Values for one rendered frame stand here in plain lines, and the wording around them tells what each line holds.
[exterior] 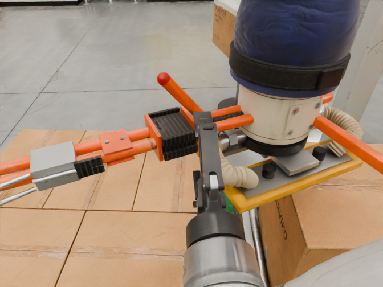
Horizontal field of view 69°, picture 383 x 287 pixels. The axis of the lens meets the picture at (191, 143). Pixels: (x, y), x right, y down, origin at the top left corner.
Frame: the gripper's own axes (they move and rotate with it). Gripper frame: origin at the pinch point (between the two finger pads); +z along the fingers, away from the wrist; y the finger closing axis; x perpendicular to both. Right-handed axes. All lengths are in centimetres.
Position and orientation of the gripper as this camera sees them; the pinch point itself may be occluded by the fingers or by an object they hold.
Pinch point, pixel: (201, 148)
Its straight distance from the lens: 50.5
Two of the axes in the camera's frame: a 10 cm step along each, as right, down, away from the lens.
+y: 0.0, 7.8, 6.2
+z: -0.7, -6.2, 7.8
